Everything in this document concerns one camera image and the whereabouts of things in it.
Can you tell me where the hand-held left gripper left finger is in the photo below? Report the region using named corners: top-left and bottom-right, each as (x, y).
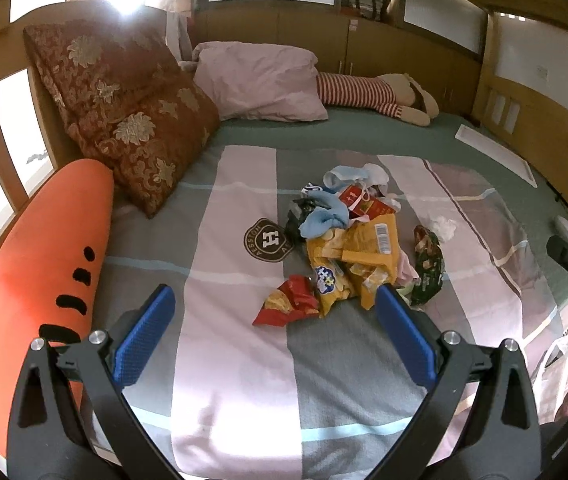
top-left (6, 284), bottom-right (185, 480)

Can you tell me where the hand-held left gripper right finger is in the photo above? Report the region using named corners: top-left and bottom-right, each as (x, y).
top-left (375, 284), bottom-right (542, 480)

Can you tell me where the pink wrapper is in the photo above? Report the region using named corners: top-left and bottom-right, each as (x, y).
top-left (396, 250), bottom-right (421, 287)

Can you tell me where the green snack bag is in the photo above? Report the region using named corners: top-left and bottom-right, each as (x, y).
top-left (406, 225), bottom-right (446, 307)

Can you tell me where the yellow snack bag blue logo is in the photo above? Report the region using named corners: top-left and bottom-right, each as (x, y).
top-left (306, 230), bottom-right (357, 318)

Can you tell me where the large yellow barcode snack bag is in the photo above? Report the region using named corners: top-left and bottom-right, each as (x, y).
top-left (341, 212), bottom-right (401, 311)

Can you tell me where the white tissue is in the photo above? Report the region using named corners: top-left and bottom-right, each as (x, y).
top-left (421, 214), bottom-right (458, 241)

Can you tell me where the red chip bag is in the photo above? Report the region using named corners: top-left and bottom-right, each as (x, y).
top-left (253, 275), bottom-right (321, 329)

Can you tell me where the red packet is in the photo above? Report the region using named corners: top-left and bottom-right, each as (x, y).
top-left (339, 185), bottom-right (399, 222)

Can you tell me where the light blue cloth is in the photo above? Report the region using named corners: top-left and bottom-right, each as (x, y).
top-left (299, 192), bottom-right (351, 239)

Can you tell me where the black packet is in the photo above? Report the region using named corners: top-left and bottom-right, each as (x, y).
top-left (284, 197), bottom-right (315, 246)

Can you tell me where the white and blue cloth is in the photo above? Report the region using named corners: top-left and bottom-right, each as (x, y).
top-left (323, 162), bottom-right (389, 197)

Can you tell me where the striped pink grey blanket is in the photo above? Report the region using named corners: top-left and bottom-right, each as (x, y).
top-left (88, 145), bottom-right (565, 480)

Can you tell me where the orange carrot plush pillow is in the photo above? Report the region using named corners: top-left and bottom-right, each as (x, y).
top-left (0, 159), bottom-right (115, 480)

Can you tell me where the flat white board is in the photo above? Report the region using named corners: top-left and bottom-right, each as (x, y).
top-left (455, 124), bottom-right (538, 189)

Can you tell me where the green bed sheet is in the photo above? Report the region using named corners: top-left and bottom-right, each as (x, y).
top-left (114, 110), bottom-right (568, 321)

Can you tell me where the brown floral cushion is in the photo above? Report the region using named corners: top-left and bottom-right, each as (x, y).
top-left (22, 22), bottom-right (221, 219)

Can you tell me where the striped plush doll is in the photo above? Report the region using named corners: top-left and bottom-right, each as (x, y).
top-left (316, 72), bottom-right (440, 126)

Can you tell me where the pink pillow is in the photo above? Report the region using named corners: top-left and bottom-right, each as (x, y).
top-left (193, 42), bottom-right (329, 122)

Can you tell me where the white plush toy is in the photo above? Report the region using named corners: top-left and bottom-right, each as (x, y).
top-left (166, 10), bottom-right (199, 73)

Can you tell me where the wooden headboard cabinet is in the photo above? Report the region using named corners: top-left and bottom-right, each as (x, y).
top-left (194, 7), bottom-right (485, 111)

